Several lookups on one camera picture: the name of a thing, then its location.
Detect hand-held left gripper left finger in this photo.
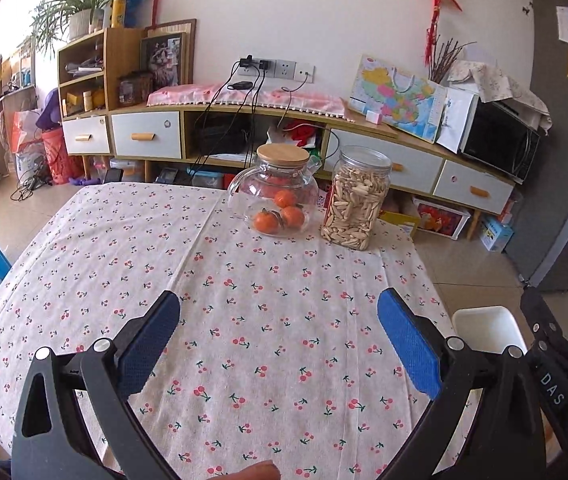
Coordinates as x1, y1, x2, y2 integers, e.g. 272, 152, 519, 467
11, 290, 182, 480

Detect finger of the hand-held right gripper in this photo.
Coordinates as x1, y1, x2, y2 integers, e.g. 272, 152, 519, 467
520, 287, 568, 356

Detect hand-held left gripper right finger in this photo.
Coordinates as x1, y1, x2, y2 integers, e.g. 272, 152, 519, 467
376, 287, 547, 480

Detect person's left hand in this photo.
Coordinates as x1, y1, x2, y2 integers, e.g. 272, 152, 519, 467
224, 461, 281, 480

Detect white chair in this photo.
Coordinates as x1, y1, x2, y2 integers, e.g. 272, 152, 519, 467
451, 306, 530, 356

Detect blue white box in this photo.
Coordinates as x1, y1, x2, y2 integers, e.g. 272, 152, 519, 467
480, 214, 515, 253

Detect red white carton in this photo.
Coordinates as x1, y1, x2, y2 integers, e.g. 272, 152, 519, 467
499, 195, 520, 223

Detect cherry print tablecloth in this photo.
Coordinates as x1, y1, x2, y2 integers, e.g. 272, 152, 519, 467
0, 180, 470, 480

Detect yellow cardboard box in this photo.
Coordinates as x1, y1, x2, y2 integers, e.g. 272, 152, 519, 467
379, 195, 422, 238

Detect red white storage box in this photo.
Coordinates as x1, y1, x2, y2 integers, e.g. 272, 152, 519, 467
412, 196, 472, 240

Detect clear jar of seeds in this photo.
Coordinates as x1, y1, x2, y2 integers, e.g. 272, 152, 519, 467
320, 145, 393, 251

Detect grey refrigerator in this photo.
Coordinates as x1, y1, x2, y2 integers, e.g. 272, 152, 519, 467
506, 0, 568, 293

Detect glass teapot with wooden lid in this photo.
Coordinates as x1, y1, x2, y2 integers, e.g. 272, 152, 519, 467
227, 143, 322, 236

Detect black microwave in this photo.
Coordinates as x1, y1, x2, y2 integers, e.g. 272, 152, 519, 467
459, 95, 541, 183

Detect red bucket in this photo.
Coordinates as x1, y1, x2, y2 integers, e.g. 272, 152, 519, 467
41, 127, 84, 186

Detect white paper bag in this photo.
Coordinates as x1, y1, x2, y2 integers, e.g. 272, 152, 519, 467
435, 91, 480, 155

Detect wooden cabinet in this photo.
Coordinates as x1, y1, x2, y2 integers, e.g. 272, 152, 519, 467
61, 102, 517, 241

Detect white plastic bag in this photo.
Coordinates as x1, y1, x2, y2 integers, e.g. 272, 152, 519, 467
16, 142, 49, 186

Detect red cloth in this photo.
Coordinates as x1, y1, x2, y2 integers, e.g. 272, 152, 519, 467
281, 120, 319, 148

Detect floral cloth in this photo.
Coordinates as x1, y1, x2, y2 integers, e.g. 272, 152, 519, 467
446, 59, 554, 133

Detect orange white bag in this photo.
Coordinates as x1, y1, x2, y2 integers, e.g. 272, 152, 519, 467
11, 108, 47, 153

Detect map printed gift bag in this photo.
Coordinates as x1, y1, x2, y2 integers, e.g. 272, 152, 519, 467
348, 55, 447, 145

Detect purple cloth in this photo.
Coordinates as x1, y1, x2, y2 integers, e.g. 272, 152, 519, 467
35, 87, 62, 131

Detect dark jar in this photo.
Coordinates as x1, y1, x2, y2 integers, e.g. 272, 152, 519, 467
118, 71, 155, 107

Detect pink table runner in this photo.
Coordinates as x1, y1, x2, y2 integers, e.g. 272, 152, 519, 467
146, 85, 357, 122

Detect dried branches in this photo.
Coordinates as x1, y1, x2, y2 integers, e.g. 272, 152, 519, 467
429, 35, 477, 83

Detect cat picture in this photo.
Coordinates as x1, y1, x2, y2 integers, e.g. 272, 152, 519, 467
140, 32, 187, 88

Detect wooden shelf unit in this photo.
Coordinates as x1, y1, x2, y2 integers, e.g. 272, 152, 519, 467
57, 27, 147, 113

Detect potted green plant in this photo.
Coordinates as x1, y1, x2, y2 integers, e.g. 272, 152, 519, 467
31, 0, 142, 53

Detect blue plastic container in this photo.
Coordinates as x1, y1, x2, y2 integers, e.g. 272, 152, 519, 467
124, 0, 157, 28

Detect white drawer wooden handle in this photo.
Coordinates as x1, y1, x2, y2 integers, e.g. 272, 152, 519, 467
432, 160, 515, 204
110, 110, 185, 158
325, 129, 445, 195
62, 115, 112, 156

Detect black floor cables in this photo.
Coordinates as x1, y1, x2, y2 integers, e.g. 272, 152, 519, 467
11, 170, 47, 203

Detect black cable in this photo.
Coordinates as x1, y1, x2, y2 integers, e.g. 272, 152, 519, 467
275, 74, 309, 131
186, 62, 245, 171

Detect wooden picture frame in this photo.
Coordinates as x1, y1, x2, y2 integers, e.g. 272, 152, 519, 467
144, 18, 197, 88

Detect wide white wall socket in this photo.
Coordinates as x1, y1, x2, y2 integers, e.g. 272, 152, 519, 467
241, 57, 295, 80

